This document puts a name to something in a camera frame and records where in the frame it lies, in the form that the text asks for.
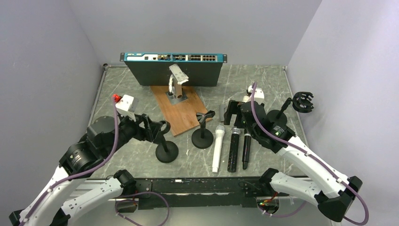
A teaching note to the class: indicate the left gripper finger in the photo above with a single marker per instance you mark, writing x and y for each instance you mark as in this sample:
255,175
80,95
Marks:
162,126
157,137

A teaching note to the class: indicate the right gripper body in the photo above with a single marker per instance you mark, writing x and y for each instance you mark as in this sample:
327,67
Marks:
244,125

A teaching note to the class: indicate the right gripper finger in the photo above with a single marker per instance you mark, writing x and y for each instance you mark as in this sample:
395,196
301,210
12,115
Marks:
234,105
228,113

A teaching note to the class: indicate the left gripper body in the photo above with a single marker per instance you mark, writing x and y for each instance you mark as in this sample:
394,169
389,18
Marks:
138,131

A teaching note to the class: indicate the slim black microphone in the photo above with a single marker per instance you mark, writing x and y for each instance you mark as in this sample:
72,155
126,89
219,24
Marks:
246,150

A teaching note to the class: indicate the white microphone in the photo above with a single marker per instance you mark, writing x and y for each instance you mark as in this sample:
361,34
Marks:
219,134

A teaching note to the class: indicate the black mic stand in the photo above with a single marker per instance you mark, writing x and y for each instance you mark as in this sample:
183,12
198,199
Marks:
202,138
166,152

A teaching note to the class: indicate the silver head black microphone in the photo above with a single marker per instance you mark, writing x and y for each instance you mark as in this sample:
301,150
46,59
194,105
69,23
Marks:
233,152

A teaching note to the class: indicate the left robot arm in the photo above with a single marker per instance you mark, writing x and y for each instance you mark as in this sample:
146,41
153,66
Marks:
54,207

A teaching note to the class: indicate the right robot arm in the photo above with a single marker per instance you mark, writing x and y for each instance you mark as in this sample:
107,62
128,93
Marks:
331,191

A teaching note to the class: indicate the grey plastic tube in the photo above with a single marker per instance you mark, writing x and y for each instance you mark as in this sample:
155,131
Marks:
222,109

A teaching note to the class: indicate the wooden board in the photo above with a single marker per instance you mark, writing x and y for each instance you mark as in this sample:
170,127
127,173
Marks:
181,116

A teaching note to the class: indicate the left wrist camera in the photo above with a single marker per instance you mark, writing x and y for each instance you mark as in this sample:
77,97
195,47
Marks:
126,105

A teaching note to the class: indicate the metal bracket fixture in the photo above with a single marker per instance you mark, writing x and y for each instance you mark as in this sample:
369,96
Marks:
175,92

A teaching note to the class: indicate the blue network switch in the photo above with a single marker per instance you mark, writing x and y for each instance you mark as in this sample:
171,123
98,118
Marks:
189,69

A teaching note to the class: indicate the black front rail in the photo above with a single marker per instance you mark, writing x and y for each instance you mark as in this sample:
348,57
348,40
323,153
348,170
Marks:
200,192

